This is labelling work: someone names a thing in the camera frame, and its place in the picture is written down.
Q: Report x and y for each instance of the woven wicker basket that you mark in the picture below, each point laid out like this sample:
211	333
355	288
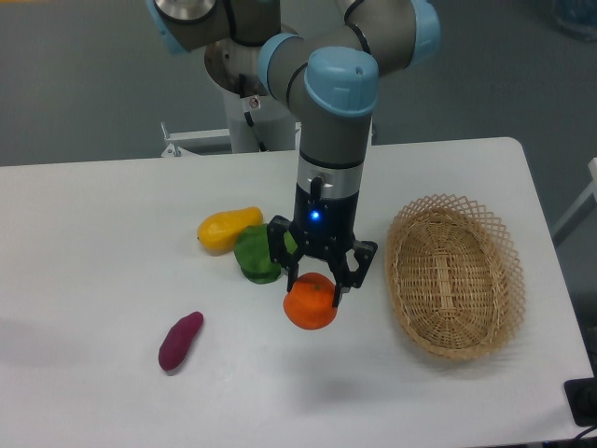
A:
454	277

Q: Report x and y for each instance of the purple sweet potato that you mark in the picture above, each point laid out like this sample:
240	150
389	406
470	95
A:
178	341

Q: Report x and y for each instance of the yellow mango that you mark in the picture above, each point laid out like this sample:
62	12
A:
219	232

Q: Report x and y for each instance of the green bell pepper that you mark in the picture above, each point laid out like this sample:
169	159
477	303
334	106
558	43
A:
252	253

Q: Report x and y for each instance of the blue object top right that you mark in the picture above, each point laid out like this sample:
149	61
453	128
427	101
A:
575	18

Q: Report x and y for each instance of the orange fruit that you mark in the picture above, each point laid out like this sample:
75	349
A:
309	303

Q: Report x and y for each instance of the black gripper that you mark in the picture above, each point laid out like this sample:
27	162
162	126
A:
322	229

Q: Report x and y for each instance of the black device at edge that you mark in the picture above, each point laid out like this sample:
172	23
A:
581	397

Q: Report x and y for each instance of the white frame at right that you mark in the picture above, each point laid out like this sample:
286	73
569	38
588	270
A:
580	208

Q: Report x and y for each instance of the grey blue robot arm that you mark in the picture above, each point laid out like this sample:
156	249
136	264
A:
397	34

